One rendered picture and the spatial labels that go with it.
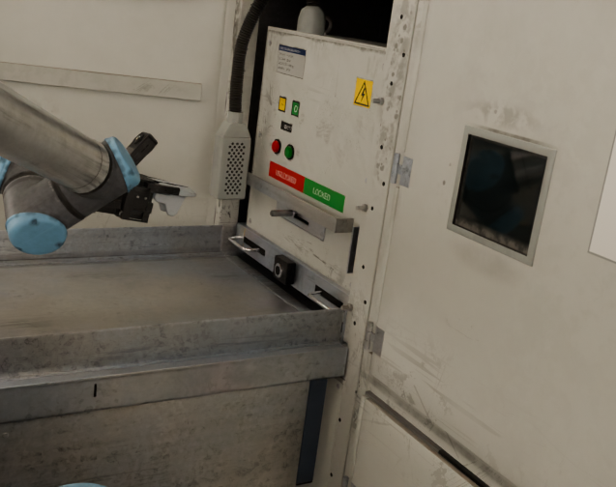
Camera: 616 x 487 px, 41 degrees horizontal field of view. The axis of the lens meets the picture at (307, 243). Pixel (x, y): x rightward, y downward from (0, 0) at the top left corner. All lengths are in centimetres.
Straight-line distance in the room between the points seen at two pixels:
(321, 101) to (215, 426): 68
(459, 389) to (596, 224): 36
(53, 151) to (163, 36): 86
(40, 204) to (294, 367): 52
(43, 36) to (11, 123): 93
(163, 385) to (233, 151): 66
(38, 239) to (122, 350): 23
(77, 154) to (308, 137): 63
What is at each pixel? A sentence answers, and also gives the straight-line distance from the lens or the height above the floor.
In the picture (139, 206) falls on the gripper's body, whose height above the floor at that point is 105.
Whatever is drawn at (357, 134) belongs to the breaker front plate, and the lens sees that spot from 158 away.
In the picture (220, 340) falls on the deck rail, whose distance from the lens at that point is 144.
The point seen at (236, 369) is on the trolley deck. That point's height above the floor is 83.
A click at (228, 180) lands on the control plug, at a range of 187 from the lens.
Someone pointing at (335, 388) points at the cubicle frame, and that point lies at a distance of 160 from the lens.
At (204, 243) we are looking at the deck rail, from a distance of 199.
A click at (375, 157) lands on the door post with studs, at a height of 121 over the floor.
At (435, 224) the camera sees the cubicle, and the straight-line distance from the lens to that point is 129.
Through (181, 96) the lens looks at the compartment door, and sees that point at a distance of 200.
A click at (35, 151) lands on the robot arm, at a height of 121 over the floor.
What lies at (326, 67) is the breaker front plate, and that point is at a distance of 169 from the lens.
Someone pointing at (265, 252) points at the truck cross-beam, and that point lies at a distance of 188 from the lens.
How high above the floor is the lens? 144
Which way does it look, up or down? 16 degrees down
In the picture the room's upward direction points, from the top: 8 degrees clockwise
